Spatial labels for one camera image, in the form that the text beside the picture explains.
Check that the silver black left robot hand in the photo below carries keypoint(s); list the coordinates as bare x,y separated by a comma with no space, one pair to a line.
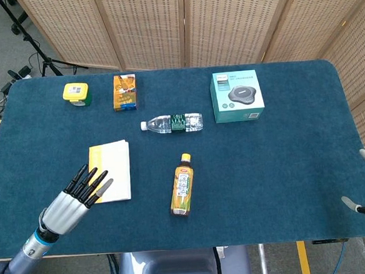
64,211

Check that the yellow white booklet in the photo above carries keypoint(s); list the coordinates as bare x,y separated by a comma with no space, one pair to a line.
114,173

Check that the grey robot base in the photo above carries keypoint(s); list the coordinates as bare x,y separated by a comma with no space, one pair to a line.
179,269

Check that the blue felt table mat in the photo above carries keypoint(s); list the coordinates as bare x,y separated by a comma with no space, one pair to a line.
266,175

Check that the green jar yellow lid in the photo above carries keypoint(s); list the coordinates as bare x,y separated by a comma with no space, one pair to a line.
75,91

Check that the corn tea bottle yellow cap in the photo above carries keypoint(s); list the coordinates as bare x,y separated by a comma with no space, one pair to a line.
183,187

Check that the orange snack carton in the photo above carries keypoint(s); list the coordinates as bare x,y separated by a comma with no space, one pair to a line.
124,94

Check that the clear water bottle green label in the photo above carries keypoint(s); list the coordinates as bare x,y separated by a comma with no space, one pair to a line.
175,123

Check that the black tripod stand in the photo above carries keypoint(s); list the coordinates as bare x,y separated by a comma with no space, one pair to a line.
40,54

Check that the teal speakerphone product box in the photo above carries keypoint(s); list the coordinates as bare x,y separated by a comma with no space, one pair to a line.
236,95

